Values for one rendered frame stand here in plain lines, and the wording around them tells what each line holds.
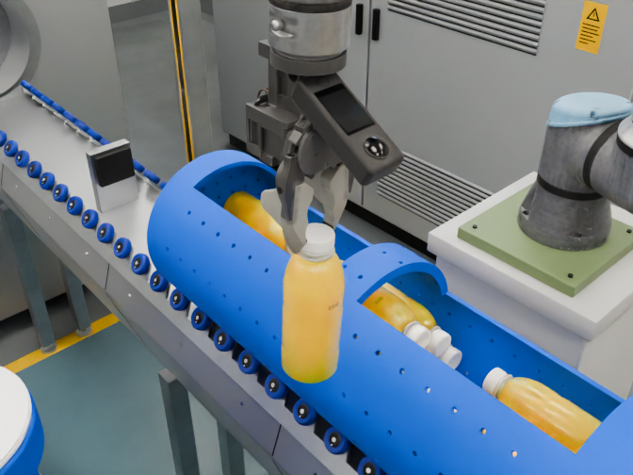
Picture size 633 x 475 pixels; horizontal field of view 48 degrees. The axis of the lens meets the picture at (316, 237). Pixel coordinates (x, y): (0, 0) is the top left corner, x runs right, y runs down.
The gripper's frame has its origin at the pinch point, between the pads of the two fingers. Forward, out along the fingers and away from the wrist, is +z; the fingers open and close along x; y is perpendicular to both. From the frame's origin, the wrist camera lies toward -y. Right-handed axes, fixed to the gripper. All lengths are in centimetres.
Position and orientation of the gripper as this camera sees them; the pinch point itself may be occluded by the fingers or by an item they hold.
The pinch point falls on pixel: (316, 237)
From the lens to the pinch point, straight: 76.2
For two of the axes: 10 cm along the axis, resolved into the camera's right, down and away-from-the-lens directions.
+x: -7.2, 3.7, -5.9
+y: -6.9, -4.2, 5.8
